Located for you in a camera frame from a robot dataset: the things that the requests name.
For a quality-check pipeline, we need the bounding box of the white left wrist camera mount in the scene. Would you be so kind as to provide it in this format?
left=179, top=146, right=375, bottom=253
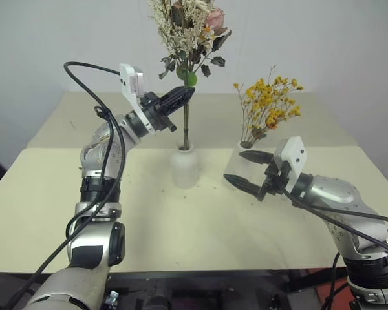
left=118, top=63, right=156, bottom=136

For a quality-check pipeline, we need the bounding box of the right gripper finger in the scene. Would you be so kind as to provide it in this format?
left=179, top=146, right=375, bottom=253
left=239, top=150, right=275, bottom=166
left=223, top=174, right=265, bottom=197

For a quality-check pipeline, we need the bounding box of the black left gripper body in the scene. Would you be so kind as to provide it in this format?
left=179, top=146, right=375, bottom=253
left=138, top=91, right=178, bottom=132

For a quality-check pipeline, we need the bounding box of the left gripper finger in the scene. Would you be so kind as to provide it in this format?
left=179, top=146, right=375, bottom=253
left=163, top=93, right=195, bottom=116
left=159, top=86, right=197, bottom=107

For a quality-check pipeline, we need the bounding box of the dark rounded shape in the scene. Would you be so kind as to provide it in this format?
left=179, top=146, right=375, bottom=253
left=145, top=295, right=173, bottom=310

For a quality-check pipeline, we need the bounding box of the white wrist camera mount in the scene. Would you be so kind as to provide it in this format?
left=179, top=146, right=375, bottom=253
left=272, top=136, right=308, bottom=198
left=118, top=63, right=156, bottom=136

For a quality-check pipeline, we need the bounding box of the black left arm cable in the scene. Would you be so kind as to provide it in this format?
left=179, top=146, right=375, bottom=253
left=0, top=61, right=127, bottom=310

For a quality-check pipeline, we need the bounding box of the dark frame under table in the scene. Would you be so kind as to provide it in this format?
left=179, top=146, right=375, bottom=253
left=102, top=269, right=354, bottom=310

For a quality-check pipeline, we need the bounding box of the yellow dried flower bouquet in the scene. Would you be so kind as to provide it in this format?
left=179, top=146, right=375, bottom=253
left=233, top=65, right=305, bottom=149

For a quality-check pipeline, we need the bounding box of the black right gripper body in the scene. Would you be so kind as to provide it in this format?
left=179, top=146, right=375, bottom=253
left=257, top=159, right=292, bottom=203

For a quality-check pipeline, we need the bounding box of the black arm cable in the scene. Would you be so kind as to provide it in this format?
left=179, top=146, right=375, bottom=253
left=282, top=190, right=388, bottom=310
left=0, top=61, right=127, bottom=310

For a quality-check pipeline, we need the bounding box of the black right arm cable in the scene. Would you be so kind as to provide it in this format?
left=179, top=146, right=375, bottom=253
left=282, top=190, right=388, bottom=310

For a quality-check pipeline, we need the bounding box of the white ceramic vase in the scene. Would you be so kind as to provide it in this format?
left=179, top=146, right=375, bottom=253
left=169, top=145, right=202, bottom=190
left=222, top=139, right=273, bottom=192

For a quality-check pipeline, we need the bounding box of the pink rose dried flower bouquet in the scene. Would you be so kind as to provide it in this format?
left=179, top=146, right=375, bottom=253
left=147, top=0, right=233, bottom=151

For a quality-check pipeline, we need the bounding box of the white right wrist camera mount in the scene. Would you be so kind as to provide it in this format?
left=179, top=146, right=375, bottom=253
left=272, top=136, right=308, bottom=198

